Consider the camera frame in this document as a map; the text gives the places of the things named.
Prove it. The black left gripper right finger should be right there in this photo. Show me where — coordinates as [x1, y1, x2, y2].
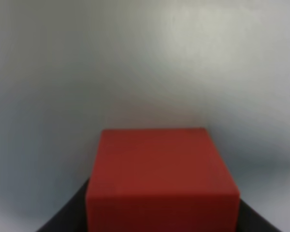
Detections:
[236, 199, 279, 232]

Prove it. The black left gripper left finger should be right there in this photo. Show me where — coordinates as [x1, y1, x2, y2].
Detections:
[37, 179, 89, 232]

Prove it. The red cube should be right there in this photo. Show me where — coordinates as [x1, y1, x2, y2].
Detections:
[86, 128, 240, 232]

